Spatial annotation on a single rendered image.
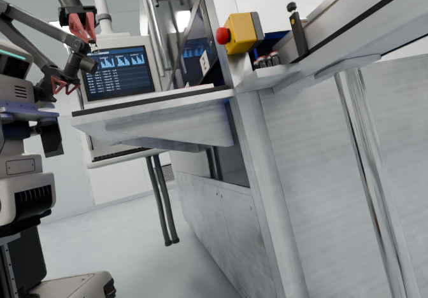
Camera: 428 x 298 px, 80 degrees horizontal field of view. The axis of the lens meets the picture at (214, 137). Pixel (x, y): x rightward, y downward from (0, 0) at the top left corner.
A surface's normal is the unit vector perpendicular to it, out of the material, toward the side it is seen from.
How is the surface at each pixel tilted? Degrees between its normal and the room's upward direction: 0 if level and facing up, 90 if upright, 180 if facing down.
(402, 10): 90
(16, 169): 98
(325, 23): 90
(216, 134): 90
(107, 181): 90
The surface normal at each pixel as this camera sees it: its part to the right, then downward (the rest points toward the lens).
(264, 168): 0.26, -0.10
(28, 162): 0.98, -0.10
